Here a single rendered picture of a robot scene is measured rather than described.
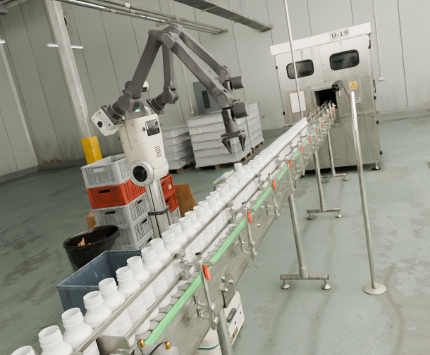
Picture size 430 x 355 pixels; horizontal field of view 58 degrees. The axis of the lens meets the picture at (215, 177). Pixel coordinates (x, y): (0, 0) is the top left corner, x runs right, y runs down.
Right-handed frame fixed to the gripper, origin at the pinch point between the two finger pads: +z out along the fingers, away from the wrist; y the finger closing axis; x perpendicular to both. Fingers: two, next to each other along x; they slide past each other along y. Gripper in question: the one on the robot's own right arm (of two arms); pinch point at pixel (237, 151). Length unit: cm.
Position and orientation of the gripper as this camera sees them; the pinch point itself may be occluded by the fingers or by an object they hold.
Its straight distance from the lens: 181.0
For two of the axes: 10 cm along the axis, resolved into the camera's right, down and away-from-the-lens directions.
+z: 2.5, 9.5, 1.7
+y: 9.0, -1.7, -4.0
